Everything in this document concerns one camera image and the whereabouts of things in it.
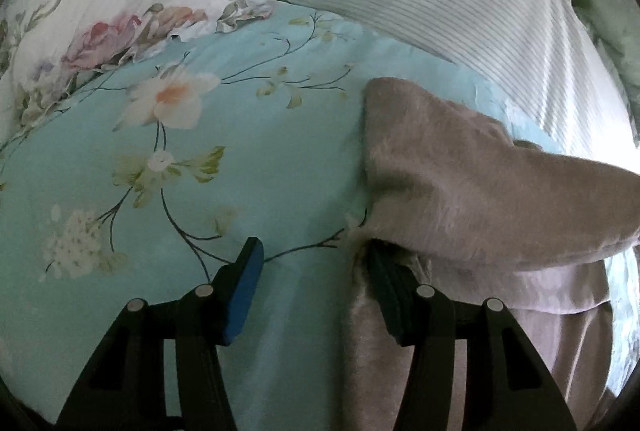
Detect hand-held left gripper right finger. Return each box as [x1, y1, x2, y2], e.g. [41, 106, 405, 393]
[367, 245, 578, 431]

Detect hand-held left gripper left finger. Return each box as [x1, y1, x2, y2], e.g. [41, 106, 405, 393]
[55, 237, 265, 431]

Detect mauve fuzzy sweater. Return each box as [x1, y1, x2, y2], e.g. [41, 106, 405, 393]
[342, 77, 640, 431]

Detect teal floral bed sheet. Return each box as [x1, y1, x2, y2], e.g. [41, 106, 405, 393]
[0, 3, 640, 424]

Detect white floral pillowcase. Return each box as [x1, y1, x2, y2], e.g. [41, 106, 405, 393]
[0, 0, 276, 142]

